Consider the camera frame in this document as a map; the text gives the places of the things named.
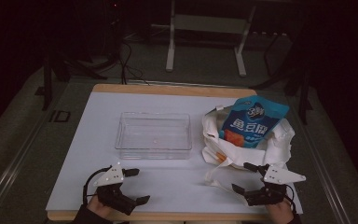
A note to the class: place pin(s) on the white metal stand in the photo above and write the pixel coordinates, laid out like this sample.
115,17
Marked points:
209,24

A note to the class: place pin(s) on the white cloth tote bag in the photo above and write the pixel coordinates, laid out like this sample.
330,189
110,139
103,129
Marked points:
273,146

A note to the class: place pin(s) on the blue snack packet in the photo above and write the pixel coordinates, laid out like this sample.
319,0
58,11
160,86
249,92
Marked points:
251,124

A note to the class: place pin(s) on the metal floor rail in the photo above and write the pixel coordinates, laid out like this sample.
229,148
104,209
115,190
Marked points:
9,171

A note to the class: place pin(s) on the person's left hand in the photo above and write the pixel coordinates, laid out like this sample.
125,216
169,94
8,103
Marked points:
97,206

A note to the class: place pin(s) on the black floor bracket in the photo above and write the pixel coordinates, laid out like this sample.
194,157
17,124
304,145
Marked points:
60,116

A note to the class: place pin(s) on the black stand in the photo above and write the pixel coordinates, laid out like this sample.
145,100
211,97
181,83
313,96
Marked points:
295,77
59,65

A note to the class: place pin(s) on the person's right hand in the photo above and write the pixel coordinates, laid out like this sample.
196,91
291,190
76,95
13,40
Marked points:
280,212

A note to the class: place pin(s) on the orange item in bag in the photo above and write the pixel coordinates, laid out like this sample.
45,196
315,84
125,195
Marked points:
220,156

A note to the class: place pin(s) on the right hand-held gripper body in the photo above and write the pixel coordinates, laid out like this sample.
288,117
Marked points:
279,176

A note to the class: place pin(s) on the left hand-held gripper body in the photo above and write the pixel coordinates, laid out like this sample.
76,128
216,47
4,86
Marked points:
112,179

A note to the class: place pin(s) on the clear plastic box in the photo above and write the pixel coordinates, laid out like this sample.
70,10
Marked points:
154,135

